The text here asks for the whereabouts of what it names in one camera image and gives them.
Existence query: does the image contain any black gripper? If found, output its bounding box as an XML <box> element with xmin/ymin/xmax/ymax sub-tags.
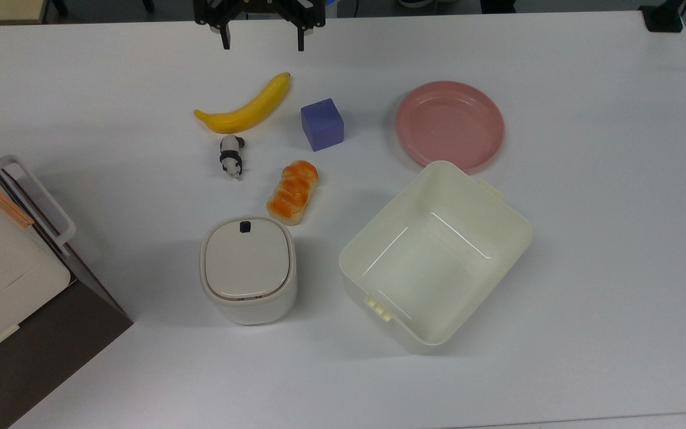
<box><xmin>194</xmin><ymin>0</ymin><xmax>327</xmax><ymax>52</ymax></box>

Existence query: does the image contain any orange glazed bread loaf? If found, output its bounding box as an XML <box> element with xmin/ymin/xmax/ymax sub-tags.
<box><xmin>266</xmin><ymin>160</ymin><xmax>319</xmax><ymax>226</ymax></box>

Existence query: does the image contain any pink plate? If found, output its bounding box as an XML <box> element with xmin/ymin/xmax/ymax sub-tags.
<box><xmin>395</xmin><ymin>81</ymin><xmax>506</xmax><ymax>173</ymax></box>

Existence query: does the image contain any yellow banana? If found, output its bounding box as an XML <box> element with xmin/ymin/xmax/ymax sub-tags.
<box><xmin>194</xmin><ymin>72</ymin><xmax>292</xmax><ymax>134</ymax></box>

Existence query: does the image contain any purple cube block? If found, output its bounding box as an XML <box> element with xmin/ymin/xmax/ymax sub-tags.
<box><xmin>301</xmin><ymin>98</ymin><xmax>345</xmax><ymax>152</ymax></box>

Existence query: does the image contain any small panda toy figure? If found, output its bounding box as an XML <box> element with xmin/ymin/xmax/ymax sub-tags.
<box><xmin>219</xmin><ymin>135</ymin><xmax>246</xmax><ymax>180</ymax></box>

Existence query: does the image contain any white lidded trash bin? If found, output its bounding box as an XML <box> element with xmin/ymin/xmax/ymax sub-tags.
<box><xmin>200</xmin><ymin>216</ymin><xmax>298</xmax><ymax>326</ymax></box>

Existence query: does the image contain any cream plastic storage box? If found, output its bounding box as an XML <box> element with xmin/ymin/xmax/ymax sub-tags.
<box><xmin>339</xmin><ymin>160</ymin><xmax>534</xmax><ymax>355</ymax></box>

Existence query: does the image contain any black camera stand base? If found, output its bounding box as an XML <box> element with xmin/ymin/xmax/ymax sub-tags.
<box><xmin>639</xmin><ymin>0</ymin><xmax>686</xmax><ymax>33</ymax></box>

